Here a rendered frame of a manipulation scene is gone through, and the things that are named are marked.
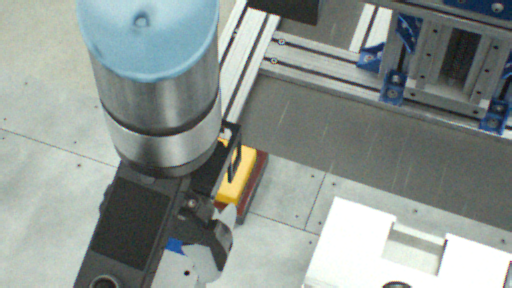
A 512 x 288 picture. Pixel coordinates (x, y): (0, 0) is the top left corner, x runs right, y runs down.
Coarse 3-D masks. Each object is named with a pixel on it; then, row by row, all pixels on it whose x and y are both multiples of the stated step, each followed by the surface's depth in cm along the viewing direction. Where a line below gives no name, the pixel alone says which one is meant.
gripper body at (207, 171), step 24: (216, 144) 71; (240, 144) 74; (144, 168) 63; (168, 168) 63; (192, 168) 64; (216, 168) 70; (192, 192) 69; (216, 192) 71; (192, 216) 69; (192, 240) 72
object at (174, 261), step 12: (168, 240) 83; (168, 252) 81; (180, 252) 83; (168, 264) 81; (180, 264) 81; (192, 264) 81; (156, 276) 80; (168, 276) 80; (180, 276) 80; (192, 276) 80
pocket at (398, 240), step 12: (396, 228) 92; (408, 228) 92; (396, 240) 92; (408, 240) 92; (420, 240) 91; (432, 240) 91; (444, 240) 90; (384, 252) 92; (396, 252) 92; (408, 252) 92; (420, 252) 92; (432, 252) 92; (444, 252) 90; (408, 264) 91; (420, 264) 91; (432, 264) 91
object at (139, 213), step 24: (120, 168) 66; (120, 192) 66; (144, 192) 65; (168, 192) 65; (120, 216) 66; (144, 216) 65; (168, 216) 65; (96, 240) 66; (120, 240) 66; (144, 240) 65; (96, 264) 66; (120, 264) 66; (144, 264) 65
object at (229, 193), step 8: (224, 144) 100; (248, 152) 100; (232, 160) 99; (248, 160) 99; (240, 168) 99; (248, 168) 99; (240, 176) 98; (248, 176) 100; (224, 184) 98; (232, 184) 98; (240, 184) 98; (224, 192) 98; (232, 192) 98; (240, 192) 98; (224, 200) 98; (232, 200) 98
